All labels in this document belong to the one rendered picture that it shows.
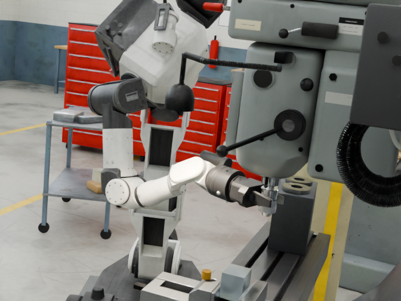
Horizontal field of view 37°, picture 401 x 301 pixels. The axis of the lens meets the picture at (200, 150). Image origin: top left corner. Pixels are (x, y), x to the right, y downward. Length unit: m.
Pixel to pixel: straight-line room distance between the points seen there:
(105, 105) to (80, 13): 10.44
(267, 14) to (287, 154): 0.32
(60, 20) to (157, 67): 10.67
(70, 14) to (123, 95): 10.59
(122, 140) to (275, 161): 0.54
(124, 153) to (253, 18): 0.62
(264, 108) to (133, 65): 0.56
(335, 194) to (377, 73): 2.24
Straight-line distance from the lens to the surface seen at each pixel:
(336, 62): 1.36
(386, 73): 1.09
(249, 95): 1.42
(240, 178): 1.59
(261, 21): 1.38
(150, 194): 1.73
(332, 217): 3.33
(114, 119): 1.79
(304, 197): 1.87
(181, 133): 2.17
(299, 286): 1.71
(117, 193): 1.76
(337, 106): 1.35
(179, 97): 1.44
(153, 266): 2.43
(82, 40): 6.96
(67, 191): 4.59
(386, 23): 1.09
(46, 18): 12.64
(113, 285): 2.55
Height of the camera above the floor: 1.67
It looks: 12 degrees down
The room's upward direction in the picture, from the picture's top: 6 degrees clockwise
